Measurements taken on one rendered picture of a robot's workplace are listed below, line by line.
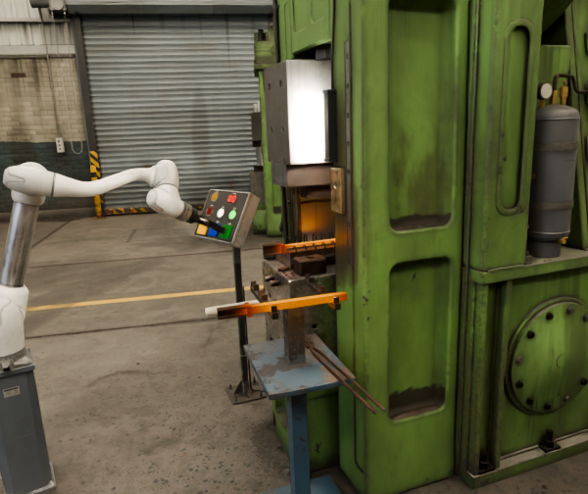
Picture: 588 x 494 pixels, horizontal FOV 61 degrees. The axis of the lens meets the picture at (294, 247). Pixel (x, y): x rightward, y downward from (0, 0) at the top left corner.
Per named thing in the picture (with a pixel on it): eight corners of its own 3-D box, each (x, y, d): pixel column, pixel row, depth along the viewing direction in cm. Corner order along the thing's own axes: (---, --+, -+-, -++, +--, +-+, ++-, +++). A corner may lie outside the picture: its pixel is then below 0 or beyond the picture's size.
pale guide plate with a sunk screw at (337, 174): (340, 214, 187) (340, 169, 183) (330, 211, 195) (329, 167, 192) (346, 213, 188) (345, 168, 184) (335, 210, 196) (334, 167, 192)
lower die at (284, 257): (290, 270, 213) (289, 250, 211) (275, 259, 232) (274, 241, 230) (376, 258, 227) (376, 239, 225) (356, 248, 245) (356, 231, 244)
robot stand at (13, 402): (5, 508, 208) (-22, 378, 195) (4, 480, 225) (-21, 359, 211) (57, 489, 218) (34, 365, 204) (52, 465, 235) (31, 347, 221)
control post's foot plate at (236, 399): (232, 406, 278) (231, 391, 276) (223, 388, 299) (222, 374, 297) (269, 398, 286) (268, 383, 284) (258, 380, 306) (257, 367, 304)
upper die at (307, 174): (287, 187, 205) (286, 164, 203) (271, 183, 223) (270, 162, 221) (376, 180, 219) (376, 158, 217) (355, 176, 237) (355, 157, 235)
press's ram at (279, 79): (297, 166, 191) (293, 56, 181) (268, 162, 226) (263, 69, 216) (392, 160, 204) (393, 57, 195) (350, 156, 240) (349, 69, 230)
